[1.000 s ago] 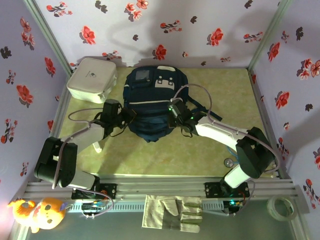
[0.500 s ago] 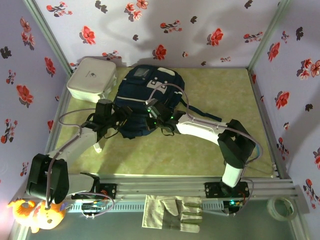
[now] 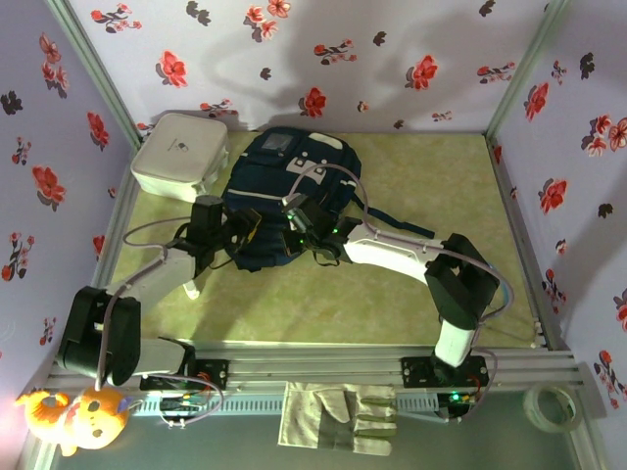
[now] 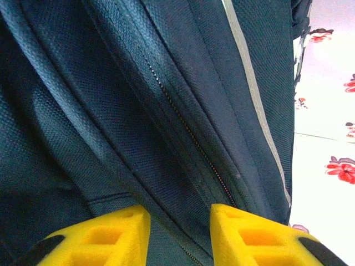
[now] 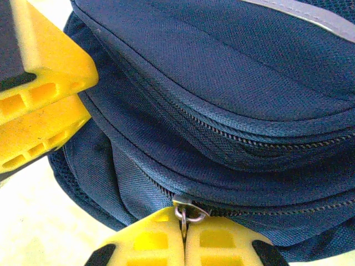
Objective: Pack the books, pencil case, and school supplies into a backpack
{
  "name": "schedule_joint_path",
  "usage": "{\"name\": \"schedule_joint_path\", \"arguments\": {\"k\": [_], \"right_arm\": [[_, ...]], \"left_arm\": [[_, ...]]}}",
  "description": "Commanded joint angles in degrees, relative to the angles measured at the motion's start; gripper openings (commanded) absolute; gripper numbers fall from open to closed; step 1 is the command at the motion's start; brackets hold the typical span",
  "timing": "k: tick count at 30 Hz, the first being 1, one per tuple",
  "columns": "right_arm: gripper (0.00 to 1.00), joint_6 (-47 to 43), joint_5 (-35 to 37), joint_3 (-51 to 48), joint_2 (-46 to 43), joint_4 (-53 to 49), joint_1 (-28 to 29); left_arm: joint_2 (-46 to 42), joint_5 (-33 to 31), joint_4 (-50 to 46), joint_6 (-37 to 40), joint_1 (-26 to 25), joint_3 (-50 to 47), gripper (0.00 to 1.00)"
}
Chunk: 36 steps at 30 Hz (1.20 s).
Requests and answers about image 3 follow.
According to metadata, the navy blue backpack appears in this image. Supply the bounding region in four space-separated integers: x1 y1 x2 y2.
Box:
220 126 437 273

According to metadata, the white fabric zip case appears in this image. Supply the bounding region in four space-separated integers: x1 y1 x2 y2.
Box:
129 113 231 203

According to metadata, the grey work glove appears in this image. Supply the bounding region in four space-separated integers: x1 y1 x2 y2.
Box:
277 381 398 457

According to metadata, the small circuit board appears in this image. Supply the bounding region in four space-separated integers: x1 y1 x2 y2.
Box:
159 395 210 415
440 389 479 410

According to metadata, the orange plush toy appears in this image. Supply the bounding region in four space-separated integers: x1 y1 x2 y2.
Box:
13 386 131 457

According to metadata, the clear tape roll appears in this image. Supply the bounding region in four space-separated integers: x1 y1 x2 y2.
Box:
521 382 584 435

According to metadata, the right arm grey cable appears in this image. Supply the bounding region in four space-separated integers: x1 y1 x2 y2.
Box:
291 164 515 425

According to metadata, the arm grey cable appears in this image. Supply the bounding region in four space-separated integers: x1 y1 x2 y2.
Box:
95 217 224 430
291 164 515 425

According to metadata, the left arm grey cable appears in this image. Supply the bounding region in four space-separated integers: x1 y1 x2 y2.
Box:
95 217 224 430

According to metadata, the aluminium side rail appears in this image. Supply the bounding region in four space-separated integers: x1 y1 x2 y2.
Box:
77 141 143 353
484 134 564 352

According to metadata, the aluminium front rail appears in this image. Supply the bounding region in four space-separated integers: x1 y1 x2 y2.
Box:
46 337 606 393

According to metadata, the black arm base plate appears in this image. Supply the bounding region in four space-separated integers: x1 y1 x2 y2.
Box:
400 355 491 391
139 356 231 392

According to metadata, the white slotted cable duct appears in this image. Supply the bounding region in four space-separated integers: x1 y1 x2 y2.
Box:
129 391 442 420

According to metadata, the aluminium corner post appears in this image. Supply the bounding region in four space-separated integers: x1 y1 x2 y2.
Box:
44 0 144 151
483 0 575 141

